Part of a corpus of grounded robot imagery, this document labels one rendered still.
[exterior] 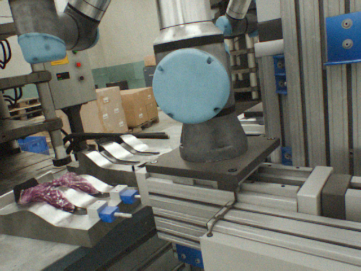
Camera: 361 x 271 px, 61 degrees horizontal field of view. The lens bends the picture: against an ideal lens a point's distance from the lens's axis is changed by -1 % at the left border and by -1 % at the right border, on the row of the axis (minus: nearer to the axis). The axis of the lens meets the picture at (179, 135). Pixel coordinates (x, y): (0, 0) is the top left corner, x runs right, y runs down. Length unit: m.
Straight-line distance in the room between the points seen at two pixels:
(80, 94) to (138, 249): 1.11
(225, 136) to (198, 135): 0.05
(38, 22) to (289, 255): 0.55
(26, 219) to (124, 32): 8.92
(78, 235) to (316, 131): 0.65
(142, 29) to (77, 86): 7.42
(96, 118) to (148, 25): 4.64
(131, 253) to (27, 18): 0.82
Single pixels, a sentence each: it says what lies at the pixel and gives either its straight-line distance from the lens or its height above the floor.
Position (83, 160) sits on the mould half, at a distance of 1.36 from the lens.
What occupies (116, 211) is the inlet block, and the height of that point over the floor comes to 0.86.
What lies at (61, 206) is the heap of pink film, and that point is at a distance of 1.01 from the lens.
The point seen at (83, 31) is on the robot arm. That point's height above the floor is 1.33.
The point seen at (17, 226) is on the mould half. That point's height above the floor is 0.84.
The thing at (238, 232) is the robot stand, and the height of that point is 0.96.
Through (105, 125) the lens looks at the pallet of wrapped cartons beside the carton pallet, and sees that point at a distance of 5.08.
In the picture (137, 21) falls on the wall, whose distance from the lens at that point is 9.40.
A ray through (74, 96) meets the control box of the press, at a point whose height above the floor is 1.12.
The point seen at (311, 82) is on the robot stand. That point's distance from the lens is 0.71.
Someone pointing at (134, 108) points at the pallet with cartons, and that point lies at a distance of 5.77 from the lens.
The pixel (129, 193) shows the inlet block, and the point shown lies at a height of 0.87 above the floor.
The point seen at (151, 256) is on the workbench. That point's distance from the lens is 1.22.
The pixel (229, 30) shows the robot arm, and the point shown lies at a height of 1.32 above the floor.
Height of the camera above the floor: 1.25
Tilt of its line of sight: 14 degrees down
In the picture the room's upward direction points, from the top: 9 degrees counter-clockwise
